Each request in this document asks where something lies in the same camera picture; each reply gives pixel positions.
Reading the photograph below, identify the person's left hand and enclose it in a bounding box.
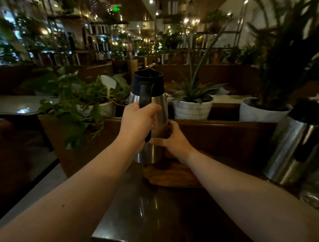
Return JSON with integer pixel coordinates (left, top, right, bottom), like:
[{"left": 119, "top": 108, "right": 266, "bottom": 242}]
[{"left": 117, "top": 102, "right": 162, "bottom": 152}]

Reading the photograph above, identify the person's right hand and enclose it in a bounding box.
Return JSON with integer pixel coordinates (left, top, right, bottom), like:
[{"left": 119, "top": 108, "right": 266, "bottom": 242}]
[{"left": 149, "top": 120, "right": 197, "bottom": 164}]

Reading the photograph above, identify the steel jug with black lid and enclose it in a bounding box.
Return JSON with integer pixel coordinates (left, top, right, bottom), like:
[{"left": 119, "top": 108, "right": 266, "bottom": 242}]
[{"left": 128, "top": 68, "right": 169, "bottom": 165}]

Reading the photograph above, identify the person's right forearm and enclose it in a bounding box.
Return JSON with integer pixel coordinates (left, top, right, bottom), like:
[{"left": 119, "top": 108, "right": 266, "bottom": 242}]
[{"left": 186, "top": 150, "right": 319, "bottom": 242}]

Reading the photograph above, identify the person's left forearm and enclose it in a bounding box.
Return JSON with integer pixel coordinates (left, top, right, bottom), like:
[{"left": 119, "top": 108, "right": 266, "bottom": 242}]
[{"left": 0, "top": 140, "right": 140, "bottom": 242}]

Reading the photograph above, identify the wooden serving board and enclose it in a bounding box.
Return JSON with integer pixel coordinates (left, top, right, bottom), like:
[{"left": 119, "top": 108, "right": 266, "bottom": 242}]
[{"left": 143, "top": 155, "right": 215, "bottom": 188}]

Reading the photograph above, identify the white ribbed plant pot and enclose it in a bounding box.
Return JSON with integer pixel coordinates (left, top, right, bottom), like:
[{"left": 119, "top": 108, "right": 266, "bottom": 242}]
[{"left": 172, "top": 96, "right": 215, "bottom": 120}]

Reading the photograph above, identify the spiky green plant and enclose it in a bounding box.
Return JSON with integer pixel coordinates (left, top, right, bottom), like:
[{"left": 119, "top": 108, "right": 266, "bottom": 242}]
[{"left": 167, "top": 25, "right": 228, "bottom": 104}]

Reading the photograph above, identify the wooden booth partition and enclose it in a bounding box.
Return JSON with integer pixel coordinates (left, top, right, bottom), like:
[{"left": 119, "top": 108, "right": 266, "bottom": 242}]
[{"left": 37, "top": 115, "right": 277, "bottom": 179}]

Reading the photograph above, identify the wooden bench back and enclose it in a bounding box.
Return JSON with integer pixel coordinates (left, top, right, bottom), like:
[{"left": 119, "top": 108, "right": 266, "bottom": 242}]
[{"left": 152, "top": 63, "right": 260, "bottom": 96}]

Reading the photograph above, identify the leafy pothos plant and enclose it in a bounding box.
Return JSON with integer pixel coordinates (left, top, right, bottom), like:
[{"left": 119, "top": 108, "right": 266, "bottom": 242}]
[{"left": 22, "top": 66, "right": 131, "bottom": 150}]

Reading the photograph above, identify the wooden plant shelf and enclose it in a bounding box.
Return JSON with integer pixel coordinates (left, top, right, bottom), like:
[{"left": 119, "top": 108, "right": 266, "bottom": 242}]
[{"left": 47, "top": 12, "right": 112, "bottom": 66}]

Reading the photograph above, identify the smooth white plant pot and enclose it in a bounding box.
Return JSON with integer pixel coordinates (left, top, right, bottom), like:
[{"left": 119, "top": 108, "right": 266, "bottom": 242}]
[{"left": 239, "top": 97, "right": 293, "bottom": 123}]

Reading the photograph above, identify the large steel thermos jug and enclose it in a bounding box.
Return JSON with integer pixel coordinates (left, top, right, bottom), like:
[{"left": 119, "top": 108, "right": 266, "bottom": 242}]
[{"left": 262, "top": 98, "right": 319, "bottom": 187}]

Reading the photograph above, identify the pale marble table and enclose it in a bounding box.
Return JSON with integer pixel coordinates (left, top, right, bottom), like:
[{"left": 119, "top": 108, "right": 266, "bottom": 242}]
[{"left": 0, "top": 95, "right": 59, "bottom": 116}]

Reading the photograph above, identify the tall fern plant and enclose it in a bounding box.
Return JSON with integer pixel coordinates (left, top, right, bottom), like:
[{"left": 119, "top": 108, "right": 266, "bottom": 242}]
[{"left": 245, "top": 0, "right": 319, "bottom": 110}]

